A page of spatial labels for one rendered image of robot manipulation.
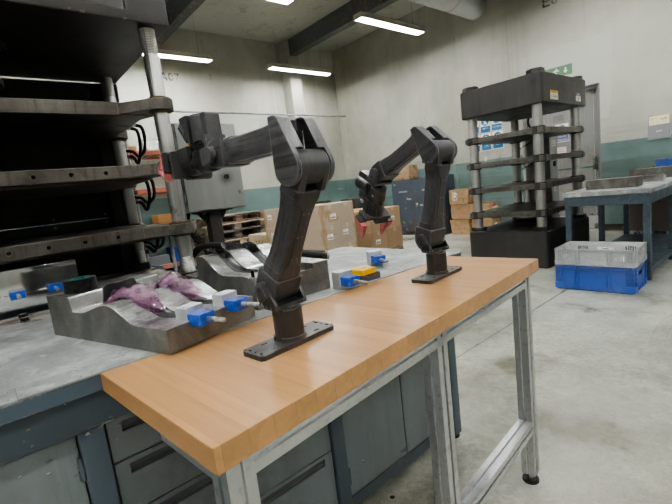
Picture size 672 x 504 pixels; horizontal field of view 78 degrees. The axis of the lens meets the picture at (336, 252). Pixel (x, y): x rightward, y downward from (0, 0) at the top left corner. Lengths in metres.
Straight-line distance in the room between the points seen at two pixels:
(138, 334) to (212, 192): 1.13
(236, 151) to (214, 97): 8.01
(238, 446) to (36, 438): 0.52
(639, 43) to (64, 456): 7.35
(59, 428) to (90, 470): 0.12
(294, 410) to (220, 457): 0.13
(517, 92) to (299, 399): 4.57
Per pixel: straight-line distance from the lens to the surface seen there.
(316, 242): 5.20
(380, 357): 0.80
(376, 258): 1.52
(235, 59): 9.35
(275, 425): 0.65
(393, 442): 1.67
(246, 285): 1.19
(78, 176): 1.83
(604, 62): 7.53
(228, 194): 2.08
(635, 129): 7.33
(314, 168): 0.73
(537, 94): 4.91
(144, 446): 1.13
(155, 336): 0.98
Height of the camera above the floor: 1.10
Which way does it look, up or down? 9 degrees down
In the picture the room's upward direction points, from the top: 7 degrees counter-clockwise
